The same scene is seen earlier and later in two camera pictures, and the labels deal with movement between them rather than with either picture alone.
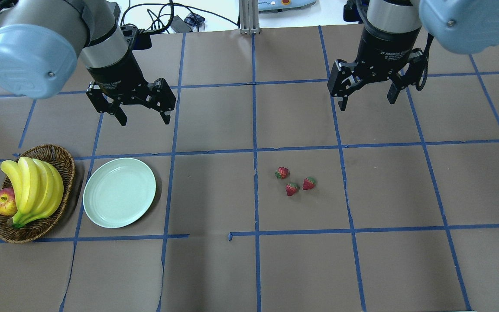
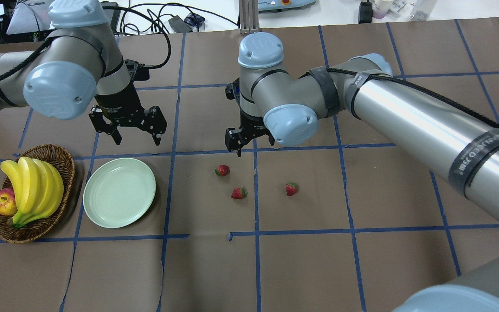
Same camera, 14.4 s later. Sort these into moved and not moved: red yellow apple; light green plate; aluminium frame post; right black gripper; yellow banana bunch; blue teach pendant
Moved: right black gripper
Not moved: blue teach pendant; aluminium frame post; light green plate; red yellow apple; yellow banana bunch
